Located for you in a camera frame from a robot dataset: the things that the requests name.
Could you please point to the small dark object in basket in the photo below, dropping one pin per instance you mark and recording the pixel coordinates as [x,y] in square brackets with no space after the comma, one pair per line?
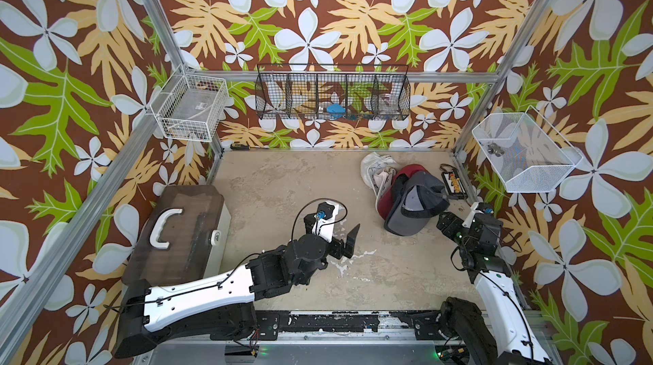
[495,149]

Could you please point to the brown lidded storage box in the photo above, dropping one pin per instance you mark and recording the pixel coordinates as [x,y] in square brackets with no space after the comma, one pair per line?
[184,239]

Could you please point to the blue object in basket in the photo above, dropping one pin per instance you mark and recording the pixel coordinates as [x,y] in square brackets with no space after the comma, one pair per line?
[336,110]

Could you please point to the maroon baseball cap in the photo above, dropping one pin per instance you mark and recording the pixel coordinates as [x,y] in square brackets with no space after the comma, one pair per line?
[394,187]

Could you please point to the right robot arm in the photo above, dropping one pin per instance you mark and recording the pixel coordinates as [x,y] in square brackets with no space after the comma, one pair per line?
[502,334]

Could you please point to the grey baseball cap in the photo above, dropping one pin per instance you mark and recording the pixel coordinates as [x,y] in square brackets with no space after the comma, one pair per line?
[424,199]

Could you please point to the black wire basket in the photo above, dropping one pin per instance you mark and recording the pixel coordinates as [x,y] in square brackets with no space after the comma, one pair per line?
[304,91]

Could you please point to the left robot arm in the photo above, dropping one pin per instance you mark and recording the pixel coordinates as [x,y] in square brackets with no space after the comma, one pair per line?
[222,305]

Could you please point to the black orange device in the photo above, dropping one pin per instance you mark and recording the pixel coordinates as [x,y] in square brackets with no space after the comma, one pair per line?
[453,185]

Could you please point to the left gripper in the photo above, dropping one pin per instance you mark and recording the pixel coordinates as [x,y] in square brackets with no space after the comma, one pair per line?
[335,249]

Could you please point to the white wire basket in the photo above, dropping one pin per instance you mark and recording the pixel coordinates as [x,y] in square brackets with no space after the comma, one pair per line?
[188,106]

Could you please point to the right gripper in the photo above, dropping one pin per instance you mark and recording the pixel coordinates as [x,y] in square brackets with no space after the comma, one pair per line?
[457,223]

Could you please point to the white baseball cap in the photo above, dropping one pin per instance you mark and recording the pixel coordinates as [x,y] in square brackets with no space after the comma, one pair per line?
[377,172]

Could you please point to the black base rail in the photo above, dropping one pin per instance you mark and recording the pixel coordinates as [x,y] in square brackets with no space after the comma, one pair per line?
[426,325]

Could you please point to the white mesh basket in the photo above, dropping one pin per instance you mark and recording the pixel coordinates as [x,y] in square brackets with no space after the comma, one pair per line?
[537,156]

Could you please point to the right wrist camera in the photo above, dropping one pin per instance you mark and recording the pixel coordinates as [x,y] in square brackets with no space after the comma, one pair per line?
[481,215]

